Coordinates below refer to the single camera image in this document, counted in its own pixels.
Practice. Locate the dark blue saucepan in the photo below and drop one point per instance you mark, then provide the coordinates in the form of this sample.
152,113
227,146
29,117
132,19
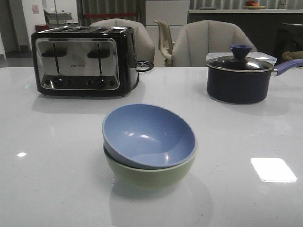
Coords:
240,87

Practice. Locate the left beige upholstered chair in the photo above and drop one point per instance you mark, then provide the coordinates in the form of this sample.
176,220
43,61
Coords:
144,46

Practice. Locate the clear plastic food container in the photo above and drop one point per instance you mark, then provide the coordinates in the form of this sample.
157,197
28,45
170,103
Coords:
257,55

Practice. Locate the glass pot lid blue knob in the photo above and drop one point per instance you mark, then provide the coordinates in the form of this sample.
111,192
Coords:
239,61

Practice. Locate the metal trolley cart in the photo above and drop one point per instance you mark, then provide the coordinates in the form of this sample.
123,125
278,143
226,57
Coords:
56,17

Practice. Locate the cream plastic chair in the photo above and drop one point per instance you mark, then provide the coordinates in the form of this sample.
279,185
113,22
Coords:
165,43

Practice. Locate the beige upholstered chair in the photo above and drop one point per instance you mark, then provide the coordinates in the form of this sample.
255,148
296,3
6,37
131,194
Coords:
144,46
195,40

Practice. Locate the green plastic bowl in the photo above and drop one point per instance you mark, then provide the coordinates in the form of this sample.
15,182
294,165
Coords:
150,179

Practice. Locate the black and chrome toaster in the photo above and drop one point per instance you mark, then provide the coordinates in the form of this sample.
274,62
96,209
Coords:
85,61

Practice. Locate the dark counter with white top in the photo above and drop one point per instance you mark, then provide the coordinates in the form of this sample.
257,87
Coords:
270,30

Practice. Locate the blue plastic bowl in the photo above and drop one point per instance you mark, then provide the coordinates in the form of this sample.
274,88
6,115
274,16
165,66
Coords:
146,136

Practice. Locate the right beige upholstered chair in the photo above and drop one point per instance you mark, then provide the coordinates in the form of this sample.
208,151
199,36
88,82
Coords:
195,40

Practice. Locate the fruit bowl on counter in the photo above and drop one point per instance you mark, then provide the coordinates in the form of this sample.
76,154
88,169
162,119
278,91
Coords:
251,4

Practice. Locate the white cabinet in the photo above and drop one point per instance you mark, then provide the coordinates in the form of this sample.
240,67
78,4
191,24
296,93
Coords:
173,12

